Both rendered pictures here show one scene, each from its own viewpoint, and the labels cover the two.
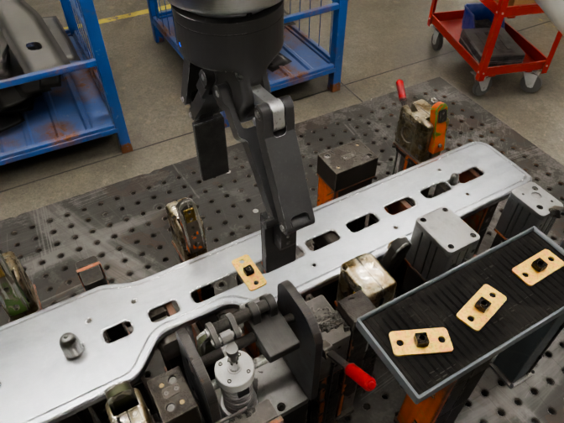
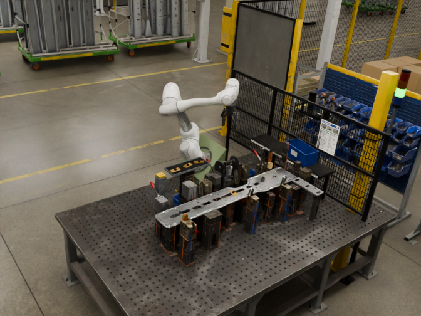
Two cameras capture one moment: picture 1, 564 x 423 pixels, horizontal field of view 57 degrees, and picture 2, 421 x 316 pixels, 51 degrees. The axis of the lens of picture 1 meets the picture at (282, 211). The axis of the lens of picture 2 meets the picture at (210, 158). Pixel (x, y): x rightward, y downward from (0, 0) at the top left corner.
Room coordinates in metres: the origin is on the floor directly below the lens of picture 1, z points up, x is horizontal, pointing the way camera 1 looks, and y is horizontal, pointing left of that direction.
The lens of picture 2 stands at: (3.61, -0.72, 2.97)
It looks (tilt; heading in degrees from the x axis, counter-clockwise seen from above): 28 degrees down; 169
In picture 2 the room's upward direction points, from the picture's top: 4 degrees clockwise
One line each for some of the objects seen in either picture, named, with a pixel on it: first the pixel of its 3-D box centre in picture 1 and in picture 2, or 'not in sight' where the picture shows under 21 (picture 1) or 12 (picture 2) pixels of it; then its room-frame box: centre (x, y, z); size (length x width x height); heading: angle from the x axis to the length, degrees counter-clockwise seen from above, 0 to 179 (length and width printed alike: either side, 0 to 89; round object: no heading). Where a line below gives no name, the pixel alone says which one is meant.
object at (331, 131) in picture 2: not in sight; (328, 136); (0.20, 1.00, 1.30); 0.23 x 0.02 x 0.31; 30
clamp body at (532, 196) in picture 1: (510, 253); (160, 217); (0.76, -0.53, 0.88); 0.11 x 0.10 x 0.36; 30
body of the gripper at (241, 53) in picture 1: (232, 56); (230, 110); (0.34, 0.04, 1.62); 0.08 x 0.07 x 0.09; 30
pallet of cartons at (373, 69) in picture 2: not in sight; (397, 95); (-2.98, 3.69, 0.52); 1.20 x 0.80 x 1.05; 115
